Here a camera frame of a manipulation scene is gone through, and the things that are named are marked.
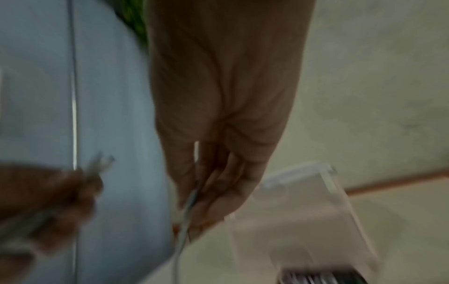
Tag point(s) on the cream table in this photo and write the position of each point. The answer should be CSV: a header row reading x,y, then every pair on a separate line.
x,y
414,235

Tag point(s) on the clear plastic drawer box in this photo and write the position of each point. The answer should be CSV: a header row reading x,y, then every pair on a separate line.
x,y
298,222

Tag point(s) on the person's right hand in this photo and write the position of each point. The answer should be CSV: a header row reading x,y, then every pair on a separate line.
x,y
228,83

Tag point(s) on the person's left hand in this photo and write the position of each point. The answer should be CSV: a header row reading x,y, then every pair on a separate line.
x,y
42,199

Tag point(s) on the blue grey partition panel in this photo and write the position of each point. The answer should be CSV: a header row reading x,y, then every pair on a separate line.
x,y
112,111

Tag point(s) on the round dark blue sticker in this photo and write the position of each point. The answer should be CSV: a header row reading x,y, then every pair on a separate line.
x,y
322,278

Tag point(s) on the green hanging plant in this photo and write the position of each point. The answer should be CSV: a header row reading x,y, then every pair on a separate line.
x,y
136,22

